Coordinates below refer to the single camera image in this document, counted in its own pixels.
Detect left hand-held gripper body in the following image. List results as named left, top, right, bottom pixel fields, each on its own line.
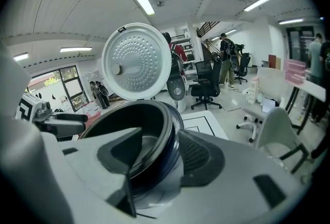
left=14, top=93, right=54, bottom=126

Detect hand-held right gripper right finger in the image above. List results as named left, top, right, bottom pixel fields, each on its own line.
left=154, top=129, right=306, bottom=224

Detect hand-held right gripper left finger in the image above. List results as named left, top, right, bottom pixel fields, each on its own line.
left=61, top=127, right=143, bottom=224

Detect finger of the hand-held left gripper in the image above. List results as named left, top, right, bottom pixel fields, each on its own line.
left=32, top=119, right=87, bottom=139
left=51, top=113, right=89, bottom=123

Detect dark pot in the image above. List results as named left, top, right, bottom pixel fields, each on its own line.
left=80, top=101, right=176, bottom=179

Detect black framed window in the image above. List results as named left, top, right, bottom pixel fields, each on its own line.
left=26, top=65, right=90, bottom=113

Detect white office chair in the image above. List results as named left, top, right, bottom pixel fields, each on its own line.
left=236, top=106, right=284, bottom=144

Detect black office chair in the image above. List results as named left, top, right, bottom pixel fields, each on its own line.
left=190, top=59, right=223, bottom=111
left=194, top=60, right=214, bottom=82
left=233, top=52, right=253, bottom=85

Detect dark oval worn device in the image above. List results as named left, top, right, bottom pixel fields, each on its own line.
left=167, top=77, right=187, bottom=102

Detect pale moulded chair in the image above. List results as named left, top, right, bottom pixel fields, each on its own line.
left=254, top=107, right=310, bottom=175

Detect purple flat pad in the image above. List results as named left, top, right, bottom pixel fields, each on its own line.
left=261, top=98, right=277, bottom=114

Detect dark blue rice cooker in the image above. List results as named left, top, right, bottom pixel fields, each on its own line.
left=77, top=22, right=185, bottom=212

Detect white and pink carton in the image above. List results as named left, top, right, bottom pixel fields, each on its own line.
left=245, top=76, right=260, bottom=105

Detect white shelving unit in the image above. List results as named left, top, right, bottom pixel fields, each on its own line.
left=171, top=34, right=197, bottom=85

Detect red brown boards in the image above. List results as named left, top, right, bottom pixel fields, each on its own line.
left=267, top=54, right=282, bottom=71

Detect black staircase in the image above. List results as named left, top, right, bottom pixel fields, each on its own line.
left=196, top=21, right=222, bottom=57

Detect stack of pink boxes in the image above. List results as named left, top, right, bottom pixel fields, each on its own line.
left=283, top=59, right=308, bottom=85

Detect black framed desk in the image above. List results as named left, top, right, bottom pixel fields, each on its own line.
left=256, top=66, right=327, bottom=136

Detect black door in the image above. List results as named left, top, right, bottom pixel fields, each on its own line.
left=285, top=25, right=316, bottom=64

